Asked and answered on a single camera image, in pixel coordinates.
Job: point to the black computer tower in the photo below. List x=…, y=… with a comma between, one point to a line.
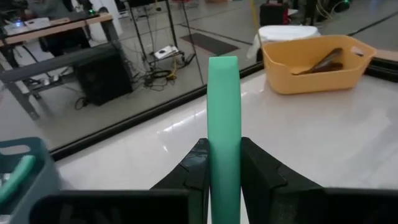
x=104, y=77

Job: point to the black spoon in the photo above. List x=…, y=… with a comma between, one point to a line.
x=334, y=67
x=325, y=59

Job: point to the dark floor mat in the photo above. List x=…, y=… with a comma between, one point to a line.
x=210, y=43

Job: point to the teal plastic bin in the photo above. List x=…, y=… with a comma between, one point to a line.
x=43, y=186

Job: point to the black red case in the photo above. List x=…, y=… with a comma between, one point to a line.
x=273, y=12

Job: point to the white floor device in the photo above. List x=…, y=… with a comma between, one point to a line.
x=166, y=51

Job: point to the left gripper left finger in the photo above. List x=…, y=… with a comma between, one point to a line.
x=140, y=208

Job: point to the white trash can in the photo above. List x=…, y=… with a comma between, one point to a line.
x=286, y=32

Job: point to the black rig stand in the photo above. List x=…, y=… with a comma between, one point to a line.
x=169, y=25

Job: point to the device with green lights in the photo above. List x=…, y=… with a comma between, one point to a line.
x=342, y=3

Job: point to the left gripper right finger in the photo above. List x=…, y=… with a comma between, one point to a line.
x=295, y=208

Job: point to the orange plastic bin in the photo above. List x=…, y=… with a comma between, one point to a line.
x=311, y=81

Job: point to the wooden top desk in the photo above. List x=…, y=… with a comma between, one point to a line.
x=56, y=28

